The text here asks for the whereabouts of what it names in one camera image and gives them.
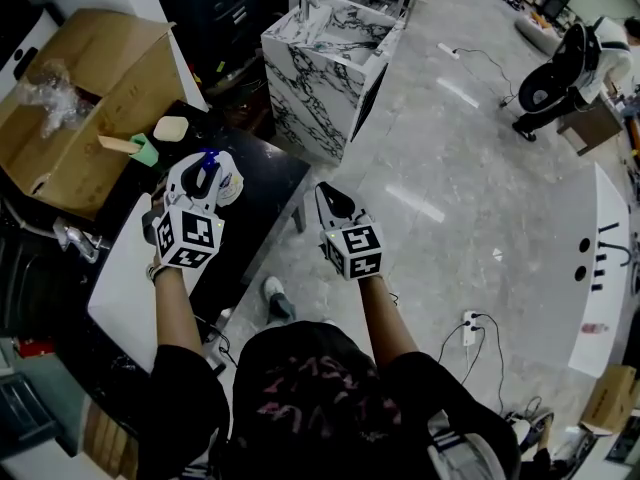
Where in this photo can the person's left forearm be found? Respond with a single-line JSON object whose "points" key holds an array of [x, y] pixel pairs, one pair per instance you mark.
{"points": [[175, 313]]}

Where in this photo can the grey floor cushion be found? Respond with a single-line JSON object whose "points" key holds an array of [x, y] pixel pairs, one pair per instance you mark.
{"points": [[537, 33]]}

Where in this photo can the clear plastic wrap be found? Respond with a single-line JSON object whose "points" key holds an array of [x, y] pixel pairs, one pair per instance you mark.
{"points": [[52, 95]]}

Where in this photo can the person's black printed shirt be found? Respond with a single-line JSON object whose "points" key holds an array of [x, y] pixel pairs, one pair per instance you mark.
{"points": [[320, 403]]}

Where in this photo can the white curved counter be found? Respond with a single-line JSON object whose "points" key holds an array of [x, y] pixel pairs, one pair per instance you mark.
{"points": [[597, 278]]}

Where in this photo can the person's right forearm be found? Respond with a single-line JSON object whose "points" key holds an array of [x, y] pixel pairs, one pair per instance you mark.
{"points": [[385, 318]]}

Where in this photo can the black cabinet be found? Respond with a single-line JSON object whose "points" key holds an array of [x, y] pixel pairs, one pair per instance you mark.
{"points": [[220, 23]]}

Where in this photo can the small cardboard box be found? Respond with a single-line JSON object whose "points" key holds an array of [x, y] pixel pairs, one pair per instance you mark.
{"points": [[607, 398]]}

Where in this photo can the striped wristband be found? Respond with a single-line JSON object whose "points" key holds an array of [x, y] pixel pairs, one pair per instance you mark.
{"points": [[154, 271]]}

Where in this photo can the large open cardboard box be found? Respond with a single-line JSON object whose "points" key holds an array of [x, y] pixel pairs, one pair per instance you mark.
{"points": [[85, 113]]}

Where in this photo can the black and white chair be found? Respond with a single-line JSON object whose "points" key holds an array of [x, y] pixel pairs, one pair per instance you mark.
{"points": [[547, 78]]}

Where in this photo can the black marble table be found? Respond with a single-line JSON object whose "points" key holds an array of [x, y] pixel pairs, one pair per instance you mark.
{"points": [[260, 183]]}

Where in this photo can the white power strip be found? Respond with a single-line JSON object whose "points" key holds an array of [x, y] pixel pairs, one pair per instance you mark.
{"points": [[448, 50], [469, 328]]}

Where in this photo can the white rectangular basin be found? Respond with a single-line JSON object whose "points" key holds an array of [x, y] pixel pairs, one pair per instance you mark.
{"points": [[120, 288]]}

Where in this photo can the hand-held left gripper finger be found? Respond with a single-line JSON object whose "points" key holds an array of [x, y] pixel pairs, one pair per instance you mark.
{"points": [[179, 178], [206, 183]]}

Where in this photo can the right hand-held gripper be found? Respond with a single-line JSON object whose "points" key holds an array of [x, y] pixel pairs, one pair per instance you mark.
{"points": [[356, 250]]}

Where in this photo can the brown wooden cabinet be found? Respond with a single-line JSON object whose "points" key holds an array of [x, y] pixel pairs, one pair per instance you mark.
{"points": [[590, 128]]}

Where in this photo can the person's white shoe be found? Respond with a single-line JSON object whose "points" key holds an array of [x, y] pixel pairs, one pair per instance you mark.
{"points": [[277, 295]]}

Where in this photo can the cream rounded case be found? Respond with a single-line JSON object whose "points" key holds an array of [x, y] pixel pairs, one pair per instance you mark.
{"points": [[170, 129]]}

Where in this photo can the black curved faucet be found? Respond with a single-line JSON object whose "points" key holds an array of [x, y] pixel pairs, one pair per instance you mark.
{"points": [[616, 252]]}

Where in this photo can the marble sink cabinet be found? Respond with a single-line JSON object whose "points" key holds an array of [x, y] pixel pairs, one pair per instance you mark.
{"points": [[320, 73]]}

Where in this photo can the chrome faucet on marble sink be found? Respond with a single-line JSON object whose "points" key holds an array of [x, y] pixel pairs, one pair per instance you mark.
{"points": [[306, 4]]}

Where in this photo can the chrome tap fitting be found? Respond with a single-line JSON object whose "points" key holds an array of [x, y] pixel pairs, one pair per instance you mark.
{"points": [[80, 240]]}

